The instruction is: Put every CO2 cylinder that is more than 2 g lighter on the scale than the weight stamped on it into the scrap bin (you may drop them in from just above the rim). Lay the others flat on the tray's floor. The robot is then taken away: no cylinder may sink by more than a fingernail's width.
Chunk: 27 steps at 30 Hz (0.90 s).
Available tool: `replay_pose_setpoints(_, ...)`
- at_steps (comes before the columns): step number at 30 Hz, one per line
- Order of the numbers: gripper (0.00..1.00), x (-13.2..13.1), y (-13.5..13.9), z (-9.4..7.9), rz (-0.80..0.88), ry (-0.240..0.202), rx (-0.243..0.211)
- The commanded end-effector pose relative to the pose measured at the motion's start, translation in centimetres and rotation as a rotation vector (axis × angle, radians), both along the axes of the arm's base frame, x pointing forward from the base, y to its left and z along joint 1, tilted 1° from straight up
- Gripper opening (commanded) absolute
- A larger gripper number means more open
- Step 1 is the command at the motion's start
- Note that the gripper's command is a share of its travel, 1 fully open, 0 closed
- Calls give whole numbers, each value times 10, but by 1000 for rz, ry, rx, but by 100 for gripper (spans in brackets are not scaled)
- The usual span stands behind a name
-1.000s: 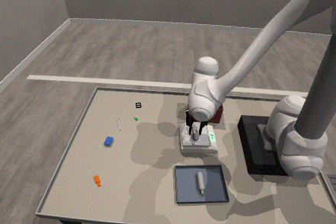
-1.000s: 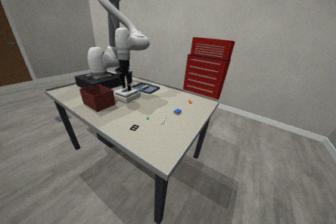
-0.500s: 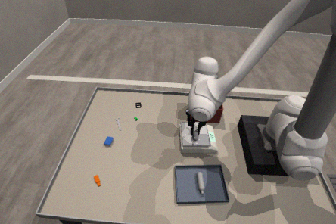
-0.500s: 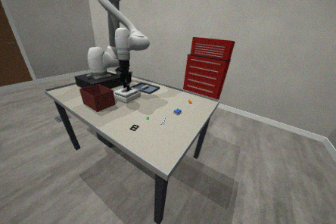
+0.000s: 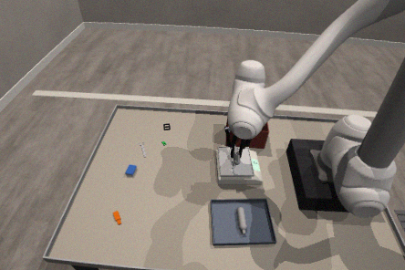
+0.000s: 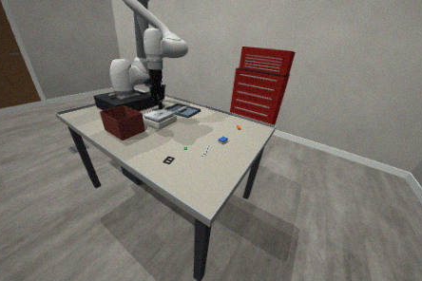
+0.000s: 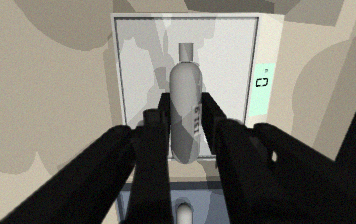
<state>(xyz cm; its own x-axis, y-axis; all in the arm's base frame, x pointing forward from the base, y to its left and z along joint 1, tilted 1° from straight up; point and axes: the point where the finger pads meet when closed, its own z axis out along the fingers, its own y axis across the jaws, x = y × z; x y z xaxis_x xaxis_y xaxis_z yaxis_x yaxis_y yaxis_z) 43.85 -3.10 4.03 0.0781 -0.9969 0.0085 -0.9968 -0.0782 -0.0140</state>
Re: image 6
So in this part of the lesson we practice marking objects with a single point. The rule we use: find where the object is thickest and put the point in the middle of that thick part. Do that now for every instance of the red open box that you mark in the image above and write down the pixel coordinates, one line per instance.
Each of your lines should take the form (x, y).
(122, 122)

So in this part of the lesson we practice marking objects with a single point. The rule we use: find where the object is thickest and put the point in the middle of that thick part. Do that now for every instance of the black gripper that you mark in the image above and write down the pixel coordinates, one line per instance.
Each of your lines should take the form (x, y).
(158, 88)

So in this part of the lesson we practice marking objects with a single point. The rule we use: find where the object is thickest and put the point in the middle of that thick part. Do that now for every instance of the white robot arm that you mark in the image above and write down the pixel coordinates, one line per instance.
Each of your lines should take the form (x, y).
(150, 42)

